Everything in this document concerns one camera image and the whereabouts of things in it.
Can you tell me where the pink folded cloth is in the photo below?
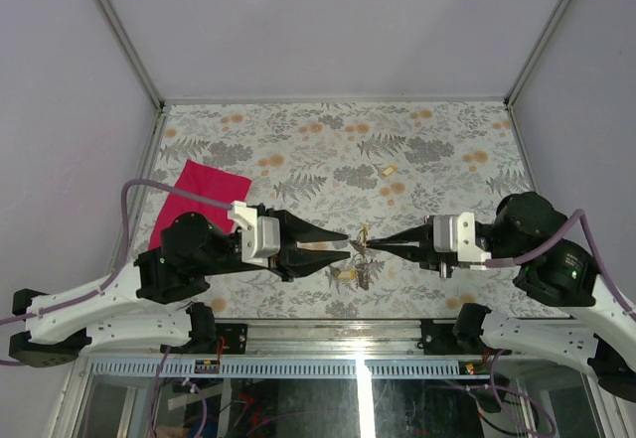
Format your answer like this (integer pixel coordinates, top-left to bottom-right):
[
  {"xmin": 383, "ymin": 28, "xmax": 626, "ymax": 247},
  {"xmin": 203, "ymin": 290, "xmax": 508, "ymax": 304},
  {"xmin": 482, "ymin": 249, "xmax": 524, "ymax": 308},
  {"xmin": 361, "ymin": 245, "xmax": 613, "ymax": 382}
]
[{"xmin": 148, "ymin": 159, "xmax": 252, "ymax": 250}]

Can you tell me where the small yellow tag far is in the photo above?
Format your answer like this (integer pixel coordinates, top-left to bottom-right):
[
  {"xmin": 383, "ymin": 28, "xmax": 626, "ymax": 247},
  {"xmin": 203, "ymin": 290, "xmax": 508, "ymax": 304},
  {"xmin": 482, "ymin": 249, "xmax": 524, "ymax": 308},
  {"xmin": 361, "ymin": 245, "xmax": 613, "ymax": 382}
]
[{"xmin": 382, "ymin": 166, "xmax": 397, "ymax": 177}]

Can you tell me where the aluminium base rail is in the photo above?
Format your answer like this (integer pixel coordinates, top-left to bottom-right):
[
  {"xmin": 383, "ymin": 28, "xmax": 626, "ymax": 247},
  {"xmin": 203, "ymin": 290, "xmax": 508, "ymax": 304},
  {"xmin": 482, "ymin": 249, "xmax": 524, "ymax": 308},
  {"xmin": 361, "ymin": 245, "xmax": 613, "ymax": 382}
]
[{"xmin": 74, "ymin": 316, "xmax": 498, "ymax": 358}]

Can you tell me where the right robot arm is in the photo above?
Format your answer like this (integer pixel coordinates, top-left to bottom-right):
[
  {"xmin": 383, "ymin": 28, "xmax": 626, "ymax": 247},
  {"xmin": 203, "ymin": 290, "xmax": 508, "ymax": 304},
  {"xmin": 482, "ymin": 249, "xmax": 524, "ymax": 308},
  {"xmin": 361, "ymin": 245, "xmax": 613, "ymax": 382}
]
[{"xmin": 366, "ymin": 192, "xmax": 635, "ymax": 401}]

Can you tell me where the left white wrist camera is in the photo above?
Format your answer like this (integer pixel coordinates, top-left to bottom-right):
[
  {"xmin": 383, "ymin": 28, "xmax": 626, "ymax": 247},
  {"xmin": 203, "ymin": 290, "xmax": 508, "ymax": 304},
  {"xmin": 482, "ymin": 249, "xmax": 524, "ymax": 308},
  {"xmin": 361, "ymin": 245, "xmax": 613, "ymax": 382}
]
[{"xmin": 228, "ymin": 201, "xmax": 282, "ymax": 268}]

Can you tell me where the metal spiral keyring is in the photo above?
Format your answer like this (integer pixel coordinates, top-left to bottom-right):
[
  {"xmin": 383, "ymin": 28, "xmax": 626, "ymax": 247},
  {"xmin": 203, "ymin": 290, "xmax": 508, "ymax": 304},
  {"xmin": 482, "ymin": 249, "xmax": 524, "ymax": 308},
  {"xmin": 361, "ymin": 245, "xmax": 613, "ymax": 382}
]
[{"xmin": 350, "ymin": 224, "xmax": 378, "ymax": 291}]

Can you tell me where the white slotted cable duct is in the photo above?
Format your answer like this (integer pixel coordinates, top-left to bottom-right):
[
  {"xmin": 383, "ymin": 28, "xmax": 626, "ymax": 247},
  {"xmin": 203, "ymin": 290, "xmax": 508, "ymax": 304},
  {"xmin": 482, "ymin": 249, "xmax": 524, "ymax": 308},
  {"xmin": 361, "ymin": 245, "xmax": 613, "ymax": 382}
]
[{"xmin": 89, "ymin": 359, "xmax": 461, "ymax": 379}]

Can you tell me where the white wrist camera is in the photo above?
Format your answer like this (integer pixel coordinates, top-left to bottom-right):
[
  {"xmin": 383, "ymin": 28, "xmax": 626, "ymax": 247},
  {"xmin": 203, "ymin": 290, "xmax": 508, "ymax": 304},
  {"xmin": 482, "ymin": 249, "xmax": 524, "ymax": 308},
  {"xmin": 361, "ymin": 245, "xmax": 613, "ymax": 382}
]
[
  {"xmin": 432, "ymin": 212, "xmax": 491, "ymax": 277},
  {"xmin": 228, "ymin": 201, "xmax": 282, "ymax": 268}
]

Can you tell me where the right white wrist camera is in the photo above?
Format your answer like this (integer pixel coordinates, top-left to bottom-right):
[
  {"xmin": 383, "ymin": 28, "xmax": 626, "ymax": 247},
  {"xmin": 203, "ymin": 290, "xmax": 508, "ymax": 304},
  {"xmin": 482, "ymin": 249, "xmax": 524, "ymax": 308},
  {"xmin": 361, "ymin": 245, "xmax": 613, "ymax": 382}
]
[{"xmin": 432, "ymin": 212, "xmax": 491, "ymax": 277}]

